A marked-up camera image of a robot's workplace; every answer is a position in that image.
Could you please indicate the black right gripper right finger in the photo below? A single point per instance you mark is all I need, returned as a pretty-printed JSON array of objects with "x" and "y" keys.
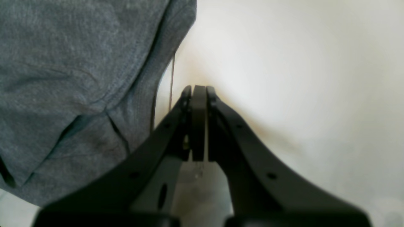
[{"x": 264, "y": 191}]

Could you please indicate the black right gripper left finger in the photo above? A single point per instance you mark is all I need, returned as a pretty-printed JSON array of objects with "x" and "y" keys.
[{"x": 136, "y": 193}]

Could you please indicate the grey t-shirt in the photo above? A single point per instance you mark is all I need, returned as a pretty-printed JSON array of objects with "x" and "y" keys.
[{"x": 78, "y": 84}]

